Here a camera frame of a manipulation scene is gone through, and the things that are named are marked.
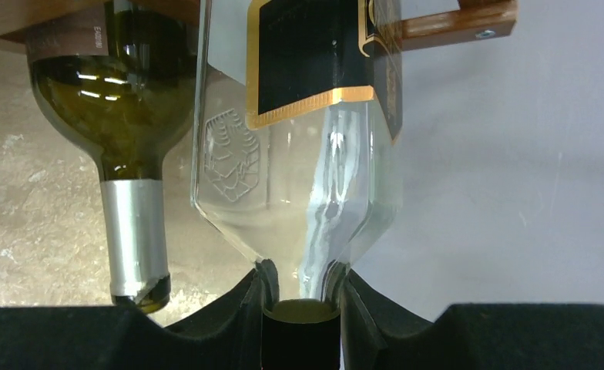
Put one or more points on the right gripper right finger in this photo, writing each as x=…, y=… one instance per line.
x=378, y=333

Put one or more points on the green bottle silver neck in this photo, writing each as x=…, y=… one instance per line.
x=118, y=81

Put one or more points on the clear bottle black cap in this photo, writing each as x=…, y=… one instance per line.
x=298, y=114

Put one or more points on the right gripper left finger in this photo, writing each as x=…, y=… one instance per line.
x=223, y=335

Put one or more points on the wooden wine rack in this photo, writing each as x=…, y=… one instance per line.
x=466, y=24

